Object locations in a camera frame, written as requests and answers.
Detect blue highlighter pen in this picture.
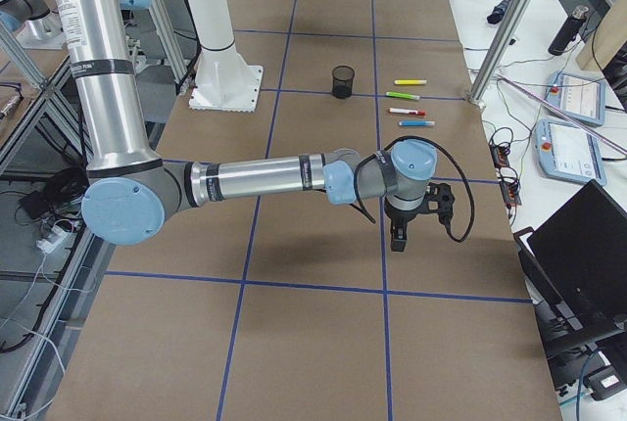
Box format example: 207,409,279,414
398,120,435,127

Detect red white marker pen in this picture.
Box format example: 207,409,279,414
387,108,426,117

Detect green highlighter pen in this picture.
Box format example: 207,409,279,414
385,91,420,101

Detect yellow highlighter pen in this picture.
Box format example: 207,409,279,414
394,79,427,86

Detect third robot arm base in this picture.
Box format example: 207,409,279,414
1,0,65,50

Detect black mesh pen holder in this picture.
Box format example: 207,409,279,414
331,65,356,99

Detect lower teach pendant tablet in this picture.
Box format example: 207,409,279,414
534,119,607,186

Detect teach pendant tablet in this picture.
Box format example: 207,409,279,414
534,119,607,186
545,71,606,126

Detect black laptop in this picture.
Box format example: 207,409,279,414
514,180,626,358

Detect upper teach pendant tablet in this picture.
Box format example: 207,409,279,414
545,71,606,126

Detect folded dark blue umbrella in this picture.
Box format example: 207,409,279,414
486,0,511,24

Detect black water bottle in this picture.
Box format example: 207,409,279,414
548,5,590,56

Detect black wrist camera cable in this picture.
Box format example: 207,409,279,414
353,134,476,243

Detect white pedestal column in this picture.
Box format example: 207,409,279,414
187,0,264,113

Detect aluminium frame post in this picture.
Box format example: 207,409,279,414
468,0,531,106

